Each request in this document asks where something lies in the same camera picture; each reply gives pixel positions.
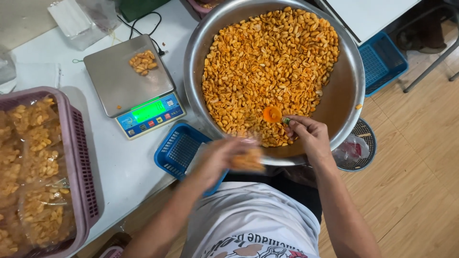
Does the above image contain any small pile of peanuts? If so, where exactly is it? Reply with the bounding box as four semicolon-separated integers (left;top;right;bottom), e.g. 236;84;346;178
129;50;158;76

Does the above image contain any clear bag of peanuts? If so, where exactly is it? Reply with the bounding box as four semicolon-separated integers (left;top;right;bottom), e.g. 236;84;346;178
228;133;266;173

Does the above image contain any person's left hand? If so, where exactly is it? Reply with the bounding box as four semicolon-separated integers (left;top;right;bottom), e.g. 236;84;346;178
194;136;262;190

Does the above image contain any black power cable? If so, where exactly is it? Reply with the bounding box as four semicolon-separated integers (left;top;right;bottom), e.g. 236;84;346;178
116;11;169;57

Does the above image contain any pink plastic bowl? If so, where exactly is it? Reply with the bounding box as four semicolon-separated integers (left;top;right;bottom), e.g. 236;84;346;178
187;0;224;15

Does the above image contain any heap of orange roasted peanuts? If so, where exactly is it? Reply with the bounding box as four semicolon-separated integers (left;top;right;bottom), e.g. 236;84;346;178
202;6;340;148

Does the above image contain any metal chair frame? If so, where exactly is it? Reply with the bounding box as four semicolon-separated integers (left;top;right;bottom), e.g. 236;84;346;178
395;3;459;94

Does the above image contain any white table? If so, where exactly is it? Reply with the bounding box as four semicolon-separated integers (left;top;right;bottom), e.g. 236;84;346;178
316;0;424;45

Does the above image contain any person's white printed shirt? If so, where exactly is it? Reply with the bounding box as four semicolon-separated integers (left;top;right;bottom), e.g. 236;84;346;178
181;182;321;258

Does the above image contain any orange plastic scoop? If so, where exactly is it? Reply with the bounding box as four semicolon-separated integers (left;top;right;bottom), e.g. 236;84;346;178
263;106;291;125

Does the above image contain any pile of packed peanut bags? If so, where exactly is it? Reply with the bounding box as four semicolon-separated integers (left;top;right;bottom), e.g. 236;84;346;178
0;96;77;258

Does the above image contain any large blue plastic basket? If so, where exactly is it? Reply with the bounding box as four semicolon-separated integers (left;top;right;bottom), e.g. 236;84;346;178
358;31;409;97

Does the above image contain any small blue plastic basket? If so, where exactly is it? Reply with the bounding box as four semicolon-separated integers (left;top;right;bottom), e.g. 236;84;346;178
154;123;229;197

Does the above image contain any digital kitchen scale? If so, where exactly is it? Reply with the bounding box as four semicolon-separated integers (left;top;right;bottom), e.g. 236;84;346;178
83;34;187;140

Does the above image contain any crumpled plastic bag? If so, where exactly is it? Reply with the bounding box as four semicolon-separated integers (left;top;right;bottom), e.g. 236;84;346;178
333;133;370;163

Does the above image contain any pink plastic basket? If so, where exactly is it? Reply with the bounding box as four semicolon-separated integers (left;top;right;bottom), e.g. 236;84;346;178
0;86;100;258

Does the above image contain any large steel bowl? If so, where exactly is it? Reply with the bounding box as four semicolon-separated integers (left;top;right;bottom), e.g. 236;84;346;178
183;0;366;167

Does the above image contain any stack of clear plastic bags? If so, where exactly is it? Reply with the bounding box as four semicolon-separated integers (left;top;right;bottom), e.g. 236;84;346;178
47;0;120;51

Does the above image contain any dark green box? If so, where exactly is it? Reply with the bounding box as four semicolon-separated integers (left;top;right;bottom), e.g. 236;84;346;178
119;0;172;23

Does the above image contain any person's right hand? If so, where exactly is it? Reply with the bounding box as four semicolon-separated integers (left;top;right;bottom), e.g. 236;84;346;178
283;115;335;165

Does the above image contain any black mesh waste bin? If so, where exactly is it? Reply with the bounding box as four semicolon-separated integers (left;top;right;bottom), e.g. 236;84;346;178
333;118;377;172

